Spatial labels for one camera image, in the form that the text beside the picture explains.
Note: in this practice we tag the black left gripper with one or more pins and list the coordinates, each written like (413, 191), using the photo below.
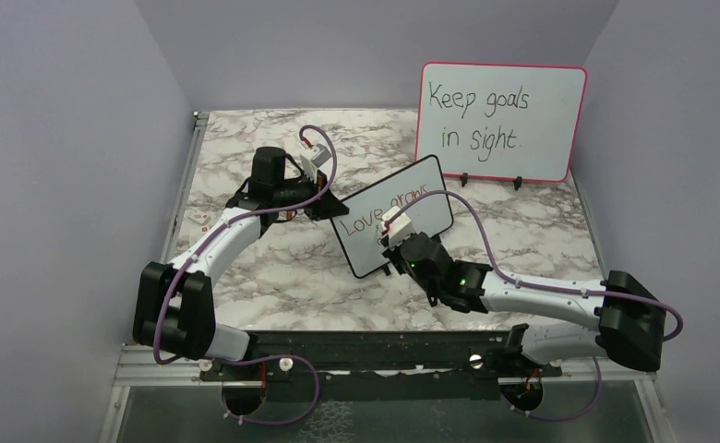
(328, 207)

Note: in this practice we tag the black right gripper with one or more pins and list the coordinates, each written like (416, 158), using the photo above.
(392, 255)

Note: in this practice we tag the small black-framed whiteboard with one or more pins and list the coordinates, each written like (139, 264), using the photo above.
(357, 231)

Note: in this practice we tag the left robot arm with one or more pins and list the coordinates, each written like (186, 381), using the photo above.
(174, 310)

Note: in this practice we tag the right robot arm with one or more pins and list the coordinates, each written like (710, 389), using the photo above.
(617, 318)

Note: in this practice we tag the large pink-framed whiteboard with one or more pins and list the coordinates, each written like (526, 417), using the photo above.
(500, 121)

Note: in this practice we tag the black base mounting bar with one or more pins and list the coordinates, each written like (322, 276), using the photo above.
(302, 366)

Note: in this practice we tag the small white red card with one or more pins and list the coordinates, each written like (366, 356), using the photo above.
(198, 216)

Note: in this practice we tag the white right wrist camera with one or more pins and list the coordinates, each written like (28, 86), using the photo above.
(394, 228)

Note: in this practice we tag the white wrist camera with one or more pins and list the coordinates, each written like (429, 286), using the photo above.
(312, 159)
(394, 228)

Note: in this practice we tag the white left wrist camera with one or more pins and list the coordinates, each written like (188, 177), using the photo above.
(312, 159)

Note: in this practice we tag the aluminium rail left table edge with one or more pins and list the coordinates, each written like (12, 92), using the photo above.
(175, 219)

